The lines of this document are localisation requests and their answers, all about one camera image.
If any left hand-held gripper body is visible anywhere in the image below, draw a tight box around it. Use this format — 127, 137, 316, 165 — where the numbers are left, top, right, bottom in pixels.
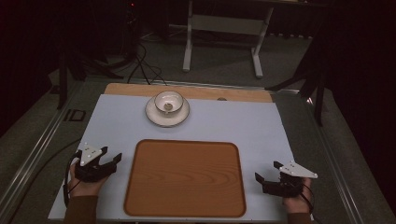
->
74, 142, 118, 183

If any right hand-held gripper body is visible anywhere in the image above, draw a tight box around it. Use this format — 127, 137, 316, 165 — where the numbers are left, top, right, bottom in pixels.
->
262, 161, 318, 199

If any white saucer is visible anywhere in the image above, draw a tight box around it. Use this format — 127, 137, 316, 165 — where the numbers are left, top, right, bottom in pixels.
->
145, 94, 191, 128

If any wooden tray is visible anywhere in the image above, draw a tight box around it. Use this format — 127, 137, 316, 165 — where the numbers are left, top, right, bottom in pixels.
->
123, 138, 248, 218

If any white bowl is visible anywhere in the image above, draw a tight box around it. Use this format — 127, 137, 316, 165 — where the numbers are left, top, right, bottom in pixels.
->
154, 91, 185, 116

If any person's right hand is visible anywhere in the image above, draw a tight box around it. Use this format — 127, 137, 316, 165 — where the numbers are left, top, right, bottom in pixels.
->
282, 176, 313, 215

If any person's left hand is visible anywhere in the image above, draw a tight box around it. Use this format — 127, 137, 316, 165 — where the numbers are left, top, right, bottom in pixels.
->
68, 161, 110, 199

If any pale blue table mat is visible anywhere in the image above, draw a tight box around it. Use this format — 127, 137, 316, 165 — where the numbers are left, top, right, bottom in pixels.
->
48, 93, 296, 224

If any black tripod stand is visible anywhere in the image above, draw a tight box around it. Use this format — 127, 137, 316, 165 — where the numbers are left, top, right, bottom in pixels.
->
56, 46, 126, 110

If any black stand with legs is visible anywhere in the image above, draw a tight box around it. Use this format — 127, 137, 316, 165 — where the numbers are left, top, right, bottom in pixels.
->
265, 31, 329, 127

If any white metal stand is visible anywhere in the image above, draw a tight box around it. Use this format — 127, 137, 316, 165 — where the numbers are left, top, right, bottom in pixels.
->
182, 0, 276, 79

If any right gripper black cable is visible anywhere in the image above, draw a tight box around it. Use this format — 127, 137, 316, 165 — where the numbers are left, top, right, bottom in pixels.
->
299, 182, 316, 224

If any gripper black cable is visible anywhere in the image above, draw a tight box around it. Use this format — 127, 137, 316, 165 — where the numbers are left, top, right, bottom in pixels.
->
63, 150, 82, 209
299, 182, 316, 224

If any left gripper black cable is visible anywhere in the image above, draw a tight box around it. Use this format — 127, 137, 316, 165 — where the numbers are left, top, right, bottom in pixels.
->
63, 150, 82, 209

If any black square floor bracket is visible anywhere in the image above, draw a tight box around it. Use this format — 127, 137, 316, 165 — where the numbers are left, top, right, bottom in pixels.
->
63, 108, 87, 122

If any thin black floor cable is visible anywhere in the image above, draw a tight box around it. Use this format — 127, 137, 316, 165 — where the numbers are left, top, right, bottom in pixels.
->
8, 138, 83, 224

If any aluminium rail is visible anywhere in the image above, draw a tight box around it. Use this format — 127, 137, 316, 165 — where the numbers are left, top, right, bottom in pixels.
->
0, 83, 82, 217
298, 94, 366, 224
135, 78, 301, 94

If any black floor cables bundle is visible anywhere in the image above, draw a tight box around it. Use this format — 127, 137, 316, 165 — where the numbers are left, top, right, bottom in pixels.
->
126, 40, 168, 87

